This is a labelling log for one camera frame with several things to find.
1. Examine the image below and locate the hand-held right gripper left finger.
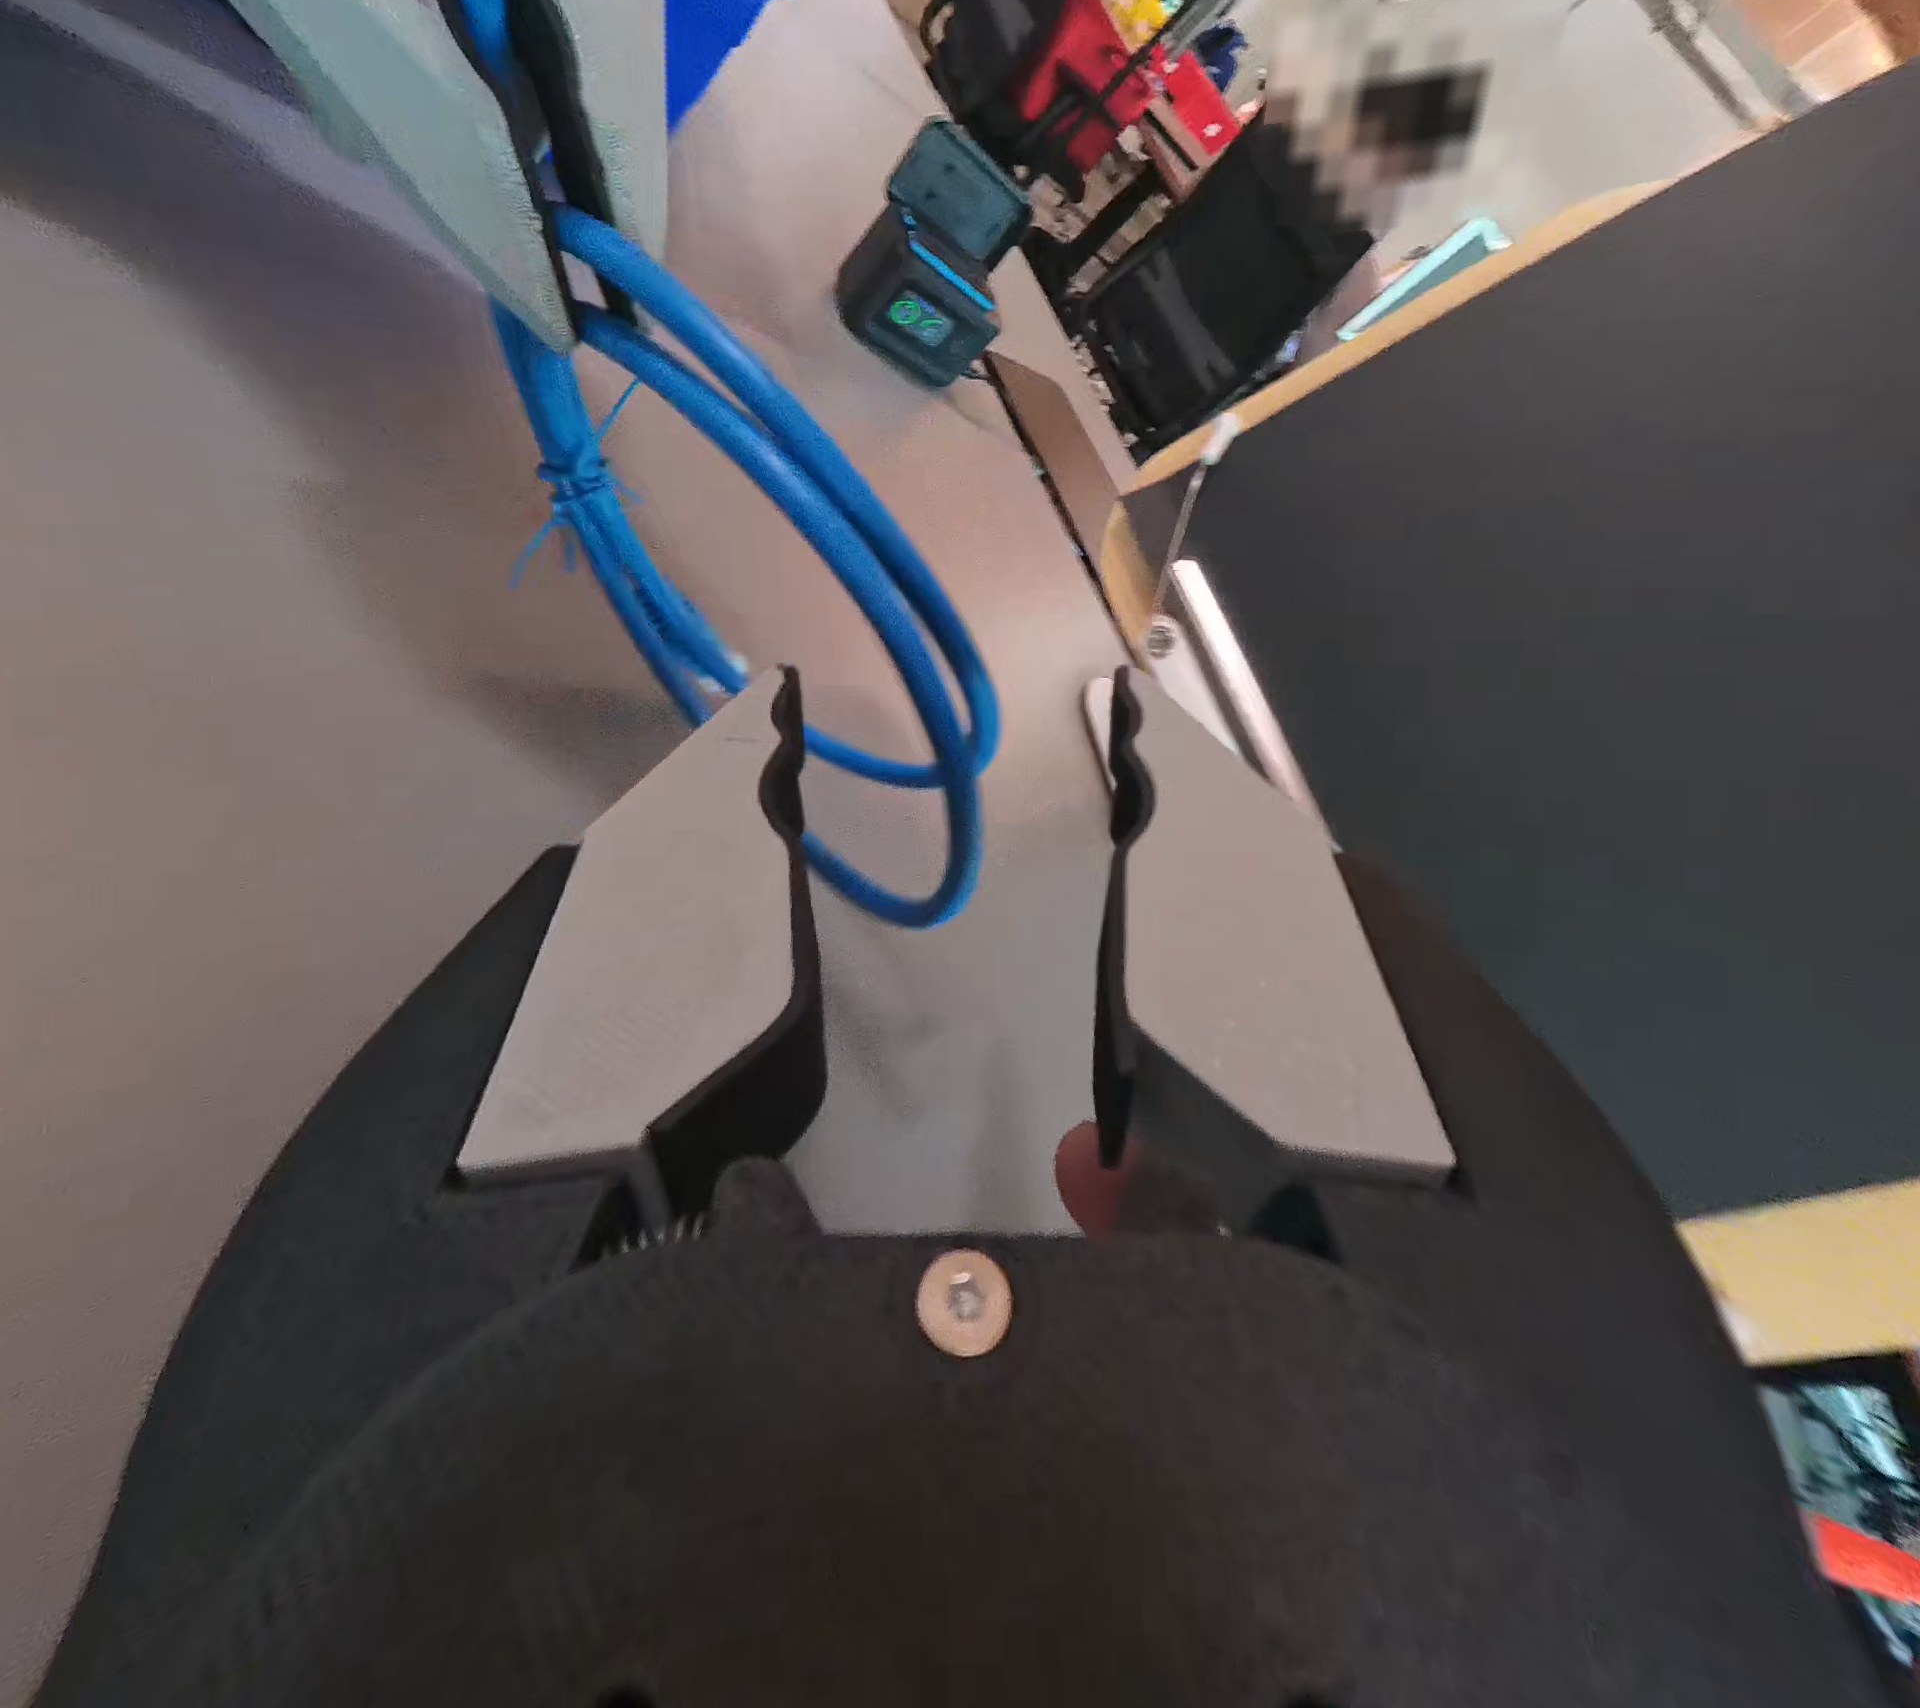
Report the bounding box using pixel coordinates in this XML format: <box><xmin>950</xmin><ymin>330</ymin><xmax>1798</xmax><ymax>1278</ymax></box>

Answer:
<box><xmin>451</xmin><ymin>664</ymin><xmax>829</xmax><ymax>1193</ymax></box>

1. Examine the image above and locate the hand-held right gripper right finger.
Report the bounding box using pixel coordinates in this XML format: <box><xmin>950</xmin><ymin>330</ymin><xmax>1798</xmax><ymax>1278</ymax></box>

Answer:
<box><xmin>1087</xmin><ymin>664</ymin><xmax>1465</xmax><ymax>1200</ymax></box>

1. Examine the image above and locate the blue network cable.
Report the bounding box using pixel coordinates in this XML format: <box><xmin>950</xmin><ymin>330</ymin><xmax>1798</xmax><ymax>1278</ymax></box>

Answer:
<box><xmin>390</xmin><ymin>0</ymin><xmax>1004</xmax><ymax>934</ymax></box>

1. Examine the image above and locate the black computer monitor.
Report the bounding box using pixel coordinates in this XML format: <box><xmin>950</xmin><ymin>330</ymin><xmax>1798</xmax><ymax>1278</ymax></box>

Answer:
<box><xmin>1096</xmin><ymin>58</ymin><xmax>1920</xmax><ymax>1281</ymax></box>

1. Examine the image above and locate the black device case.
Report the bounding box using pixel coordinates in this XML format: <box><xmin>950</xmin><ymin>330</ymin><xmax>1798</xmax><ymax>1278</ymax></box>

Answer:
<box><xmin>834</xmin><ymin>118</ymin><xmax>1041</xmax><ymax>394</ymax></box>

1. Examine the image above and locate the red storage bin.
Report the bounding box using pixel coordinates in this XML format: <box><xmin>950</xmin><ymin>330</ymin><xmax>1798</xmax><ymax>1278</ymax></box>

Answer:
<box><xmin>1020</xmin><ymin>27</ymin><xmax>1268</xmax><ymax>173</ymax></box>

